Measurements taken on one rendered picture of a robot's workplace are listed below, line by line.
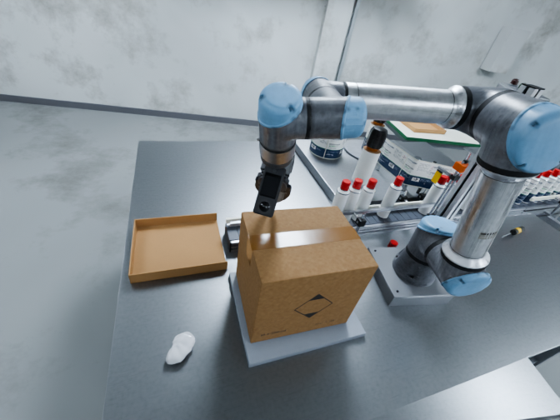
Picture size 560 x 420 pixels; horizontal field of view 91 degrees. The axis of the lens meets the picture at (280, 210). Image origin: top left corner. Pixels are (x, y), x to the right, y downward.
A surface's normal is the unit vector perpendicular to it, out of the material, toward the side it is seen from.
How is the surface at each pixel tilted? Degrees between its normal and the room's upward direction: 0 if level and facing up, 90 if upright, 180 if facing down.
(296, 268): 0
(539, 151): 81
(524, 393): 0
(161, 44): 90
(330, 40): 90
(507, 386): 0
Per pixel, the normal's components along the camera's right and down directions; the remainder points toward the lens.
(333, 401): 0.15, -0.77
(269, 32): 0.12, 0.63
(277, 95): 0.04, -0.42
